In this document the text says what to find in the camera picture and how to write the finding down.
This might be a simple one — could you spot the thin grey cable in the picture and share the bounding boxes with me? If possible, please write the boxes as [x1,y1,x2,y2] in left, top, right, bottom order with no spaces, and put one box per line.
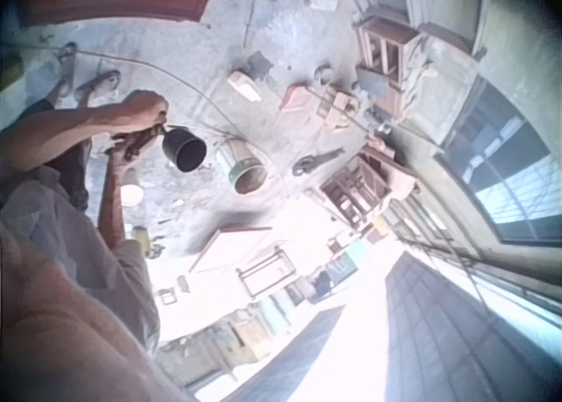
[56,47,247,140]

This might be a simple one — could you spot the yellow bottle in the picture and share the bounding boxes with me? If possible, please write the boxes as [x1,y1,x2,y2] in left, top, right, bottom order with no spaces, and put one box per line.
[131,225,151,257]

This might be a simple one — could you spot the red flat box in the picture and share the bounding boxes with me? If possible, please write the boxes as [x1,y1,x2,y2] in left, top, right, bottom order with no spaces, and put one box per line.
[278,82,311,113]

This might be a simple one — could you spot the person's right hand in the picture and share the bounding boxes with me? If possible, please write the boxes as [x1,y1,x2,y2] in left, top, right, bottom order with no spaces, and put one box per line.
[107,131,141,170]

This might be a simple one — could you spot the white flat board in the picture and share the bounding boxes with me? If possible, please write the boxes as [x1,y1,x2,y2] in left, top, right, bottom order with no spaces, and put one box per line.
[188,226,274,275]

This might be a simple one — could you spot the person's left hand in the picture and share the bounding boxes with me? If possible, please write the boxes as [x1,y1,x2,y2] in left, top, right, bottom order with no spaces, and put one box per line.
[118,89,170,130]

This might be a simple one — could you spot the dark hand saw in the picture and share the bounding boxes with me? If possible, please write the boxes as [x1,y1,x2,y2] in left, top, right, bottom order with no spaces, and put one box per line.
[292,147,346,177]

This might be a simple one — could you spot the black metal cup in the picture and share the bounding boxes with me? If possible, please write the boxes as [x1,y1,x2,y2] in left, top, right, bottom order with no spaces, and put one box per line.
[161,124,208,174]

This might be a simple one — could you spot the wooden stool frame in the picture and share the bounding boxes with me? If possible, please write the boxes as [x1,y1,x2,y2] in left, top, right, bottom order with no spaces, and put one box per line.
[353,14,421,83]

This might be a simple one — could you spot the dark brown brush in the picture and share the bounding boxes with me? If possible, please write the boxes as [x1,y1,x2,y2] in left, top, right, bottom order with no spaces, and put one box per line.
[122,124,166,162]

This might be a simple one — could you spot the person's legs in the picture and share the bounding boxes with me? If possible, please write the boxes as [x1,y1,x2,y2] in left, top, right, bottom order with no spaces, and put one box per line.
[19,41,122,212]

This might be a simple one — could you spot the wooden chair frame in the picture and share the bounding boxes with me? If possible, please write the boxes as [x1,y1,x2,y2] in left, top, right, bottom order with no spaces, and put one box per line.
[318,151,418,230]

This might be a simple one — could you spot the white and green bucket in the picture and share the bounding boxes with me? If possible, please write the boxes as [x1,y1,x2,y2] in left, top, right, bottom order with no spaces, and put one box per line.
[214,135,270,196]

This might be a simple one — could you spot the wooden block tool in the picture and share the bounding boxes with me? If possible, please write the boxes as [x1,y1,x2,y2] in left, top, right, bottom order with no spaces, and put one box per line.
[316,83,357,134]

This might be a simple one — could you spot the white round bowl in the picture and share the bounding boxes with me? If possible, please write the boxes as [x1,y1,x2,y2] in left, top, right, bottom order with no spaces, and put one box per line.
[119,180,145,208]

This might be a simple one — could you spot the barred glass window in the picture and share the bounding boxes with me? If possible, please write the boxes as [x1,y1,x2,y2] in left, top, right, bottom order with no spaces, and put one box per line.
[434,75,562,245]

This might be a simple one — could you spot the white plastic jug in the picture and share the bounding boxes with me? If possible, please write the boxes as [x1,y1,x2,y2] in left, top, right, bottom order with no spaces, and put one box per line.
[226,69,263,104]

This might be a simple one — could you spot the dark square panel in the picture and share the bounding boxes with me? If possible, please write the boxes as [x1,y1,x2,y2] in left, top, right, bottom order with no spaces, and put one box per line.
[354,64,393,101]

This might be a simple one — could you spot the dark grey stone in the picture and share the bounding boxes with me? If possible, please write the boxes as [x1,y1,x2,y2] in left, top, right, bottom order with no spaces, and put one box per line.
[245,50,276,75]

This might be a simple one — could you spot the red wooden door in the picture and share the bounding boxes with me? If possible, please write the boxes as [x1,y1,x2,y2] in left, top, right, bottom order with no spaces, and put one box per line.
[17,0,220,29]

